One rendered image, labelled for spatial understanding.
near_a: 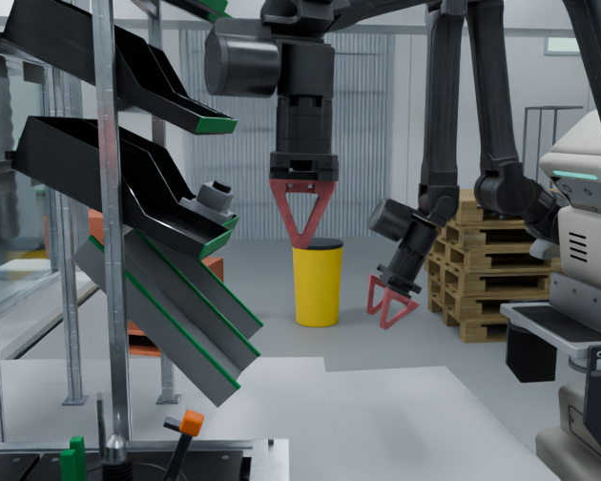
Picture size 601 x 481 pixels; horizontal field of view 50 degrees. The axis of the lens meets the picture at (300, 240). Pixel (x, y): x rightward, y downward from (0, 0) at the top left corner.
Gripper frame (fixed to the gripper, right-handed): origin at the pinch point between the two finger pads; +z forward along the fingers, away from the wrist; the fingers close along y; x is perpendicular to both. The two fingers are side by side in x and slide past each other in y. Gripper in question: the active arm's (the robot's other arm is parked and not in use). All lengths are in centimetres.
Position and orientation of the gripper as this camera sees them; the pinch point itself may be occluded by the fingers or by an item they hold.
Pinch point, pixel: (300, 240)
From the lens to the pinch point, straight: 68.3
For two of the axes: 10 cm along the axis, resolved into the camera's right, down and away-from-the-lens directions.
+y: 0.2, 1.6, -9.9
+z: -0.3, 9.9, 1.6
